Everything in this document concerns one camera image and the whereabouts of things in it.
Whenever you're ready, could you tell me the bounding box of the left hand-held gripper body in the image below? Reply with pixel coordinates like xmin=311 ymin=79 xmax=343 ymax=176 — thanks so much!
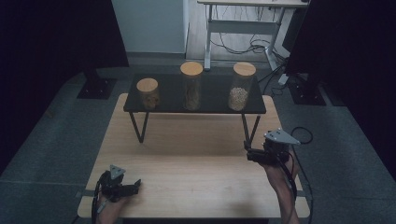
xmin=98 ymin=164 xmax=127 ymax=203

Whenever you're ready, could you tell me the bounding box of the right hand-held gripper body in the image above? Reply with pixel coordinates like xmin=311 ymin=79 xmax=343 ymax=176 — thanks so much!
xmin=263 ymin=128 xmax=302 ymax=166

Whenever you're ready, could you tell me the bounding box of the black desktop shelf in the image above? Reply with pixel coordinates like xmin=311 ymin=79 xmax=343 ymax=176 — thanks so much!
xmin=122 ymin=73 xmax=267 ymax=147

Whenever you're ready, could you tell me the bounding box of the tall jar of white grains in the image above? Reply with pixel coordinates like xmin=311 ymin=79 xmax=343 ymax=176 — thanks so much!
xmin=227 ymin=62 xmax=257 ymax=112

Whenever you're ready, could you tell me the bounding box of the tall jar of dark grains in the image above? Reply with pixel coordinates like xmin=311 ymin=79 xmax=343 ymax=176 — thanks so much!
xmin=179 ymin=61 xmax=205 ymax=112

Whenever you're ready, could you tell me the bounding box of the short glass jar wooden lid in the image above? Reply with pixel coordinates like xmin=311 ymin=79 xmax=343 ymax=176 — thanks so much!
xmin=135 ymin=77 xmax=161 ymax=110

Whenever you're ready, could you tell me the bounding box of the person's left hand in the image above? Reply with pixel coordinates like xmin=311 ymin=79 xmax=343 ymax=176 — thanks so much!
xmin=95 ymin=195 xmax=132 ymax=218

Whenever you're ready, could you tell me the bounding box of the person's right hand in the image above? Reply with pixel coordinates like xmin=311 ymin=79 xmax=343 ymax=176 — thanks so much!
xmin=261 ymin=151 xmax=301 ymax=188

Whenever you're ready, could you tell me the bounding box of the black stand base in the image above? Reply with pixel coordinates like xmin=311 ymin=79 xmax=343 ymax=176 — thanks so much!
xmin=288 ymin=73 xmax=327 ymax=106
xmin=77 ymin=69 xmax=118 ymax=101

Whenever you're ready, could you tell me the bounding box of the white power strip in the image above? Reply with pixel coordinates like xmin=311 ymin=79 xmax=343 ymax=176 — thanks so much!
xmin=277 ymin=72 xmax=290 ymax=86

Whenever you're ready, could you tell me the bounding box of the black curtain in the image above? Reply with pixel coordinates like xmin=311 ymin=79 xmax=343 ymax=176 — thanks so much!
xmin=0 ymin=0 xmax=130 ymax=178
xmin=284 ymin=0 xmax=396 ymax=172

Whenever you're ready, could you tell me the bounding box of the white cabinet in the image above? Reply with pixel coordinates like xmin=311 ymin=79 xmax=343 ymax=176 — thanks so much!
xmin=111 ymin=0 xmax=190 ymax=54

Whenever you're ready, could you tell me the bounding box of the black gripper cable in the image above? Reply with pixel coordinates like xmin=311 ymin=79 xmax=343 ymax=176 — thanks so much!
xmin=91 ymin=172 xmax=108 ymax=224
xmin=278 ymin=160 xmax=298 ymax=202

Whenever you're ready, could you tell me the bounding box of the long black looped cable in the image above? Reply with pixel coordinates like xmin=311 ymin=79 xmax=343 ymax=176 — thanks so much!
xmin=290 ymin=126 xmax=314 ymax=224

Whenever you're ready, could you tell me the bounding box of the tangle of black cables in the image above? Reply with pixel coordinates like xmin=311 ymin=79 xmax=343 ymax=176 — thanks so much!
xmin=209 ymin=6 xmax=286 ymax=63

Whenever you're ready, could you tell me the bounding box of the white desk frame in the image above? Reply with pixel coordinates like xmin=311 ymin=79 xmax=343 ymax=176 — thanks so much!
xmin=196 ymin=0 xmax=309 ymax=72

